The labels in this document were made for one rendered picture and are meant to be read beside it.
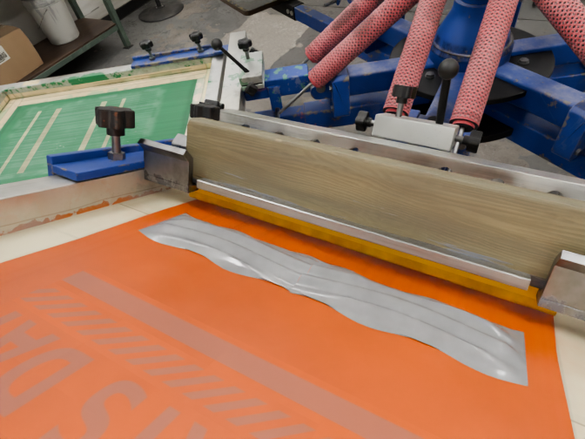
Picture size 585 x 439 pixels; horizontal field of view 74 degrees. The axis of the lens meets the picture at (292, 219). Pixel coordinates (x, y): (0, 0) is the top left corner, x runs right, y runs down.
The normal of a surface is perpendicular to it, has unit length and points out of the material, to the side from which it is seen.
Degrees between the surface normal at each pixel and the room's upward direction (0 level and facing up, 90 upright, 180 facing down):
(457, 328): 5
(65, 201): 90
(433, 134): 58
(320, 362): 32
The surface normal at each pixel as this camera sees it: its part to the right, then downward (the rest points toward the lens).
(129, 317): 0.13, -0.92
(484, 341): -0.22, -0.66
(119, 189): 0.87, 0.28
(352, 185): -0.46, 0.24
